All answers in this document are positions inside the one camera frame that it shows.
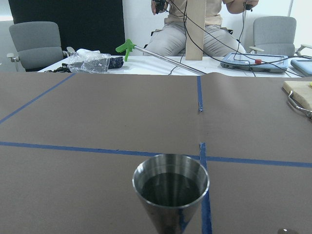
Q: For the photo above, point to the clear plastic bag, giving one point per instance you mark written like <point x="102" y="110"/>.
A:
<point x="85" y="61"/>

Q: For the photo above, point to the metal cutting board handle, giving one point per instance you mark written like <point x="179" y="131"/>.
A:
<point x="307" y="113"/>

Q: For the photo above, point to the steel cocktail jigger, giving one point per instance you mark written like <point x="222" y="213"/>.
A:
<point x="170" y="188"/>

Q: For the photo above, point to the wooden post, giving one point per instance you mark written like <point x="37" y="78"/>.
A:
<point x="195" y="25"/>

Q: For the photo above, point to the green handled reach grabber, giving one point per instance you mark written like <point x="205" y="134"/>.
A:
<point x="128" y="47"/>

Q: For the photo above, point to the blue teach pendant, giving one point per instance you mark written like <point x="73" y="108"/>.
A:
<point x="255" y="62"/>
<point x="303" y="65"/>

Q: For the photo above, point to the grey office chair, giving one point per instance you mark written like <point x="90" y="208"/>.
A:
<point x="38" y="45"/>
<point x="274" y="35"/>

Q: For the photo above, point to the wooden cutting board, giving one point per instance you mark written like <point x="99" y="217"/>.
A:
<point x="302" y="92"/>

